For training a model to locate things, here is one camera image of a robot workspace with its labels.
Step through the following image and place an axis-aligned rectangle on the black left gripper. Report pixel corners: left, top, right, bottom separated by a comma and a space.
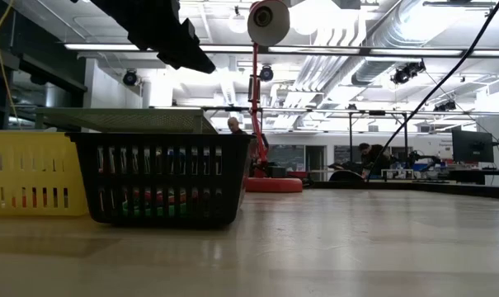
71, 0, 217, 76

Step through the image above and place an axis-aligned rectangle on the black plastic basket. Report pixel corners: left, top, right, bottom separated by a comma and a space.
66, 132, 253, 229

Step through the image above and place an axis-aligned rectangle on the yellow plastic basket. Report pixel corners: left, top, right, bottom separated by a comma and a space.
0, 130, 90, 218

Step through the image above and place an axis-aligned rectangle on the red desk lamp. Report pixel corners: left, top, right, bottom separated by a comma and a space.
244, 0, 305, 194

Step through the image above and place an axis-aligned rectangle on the person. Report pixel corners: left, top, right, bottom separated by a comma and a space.
357, 142, 393, 179
226, 116, 249, 135

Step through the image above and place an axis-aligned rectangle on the green perforated metal shelf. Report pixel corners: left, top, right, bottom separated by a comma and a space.
33, 107, 219, 135

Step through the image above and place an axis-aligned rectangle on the ceiling light strip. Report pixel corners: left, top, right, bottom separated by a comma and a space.
63, 42, 499, 58

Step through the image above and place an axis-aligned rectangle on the black ceiling spotlight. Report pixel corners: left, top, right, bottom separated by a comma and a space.
433, 100, 458, 113
390, 60, 426, 86

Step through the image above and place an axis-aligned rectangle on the black computer monitor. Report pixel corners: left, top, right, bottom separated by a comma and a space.
451, 129, 496, 164

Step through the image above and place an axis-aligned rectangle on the black dome camera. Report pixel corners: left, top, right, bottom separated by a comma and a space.
258, 64, 275, 83
121, 68, 140, 88

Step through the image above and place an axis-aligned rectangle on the yellow hanging cable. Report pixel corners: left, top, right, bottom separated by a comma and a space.
0, 0, 23, 129

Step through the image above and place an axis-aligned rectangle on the long black cable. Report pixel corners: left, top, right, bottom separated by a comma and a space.
365, 0, 499, 183

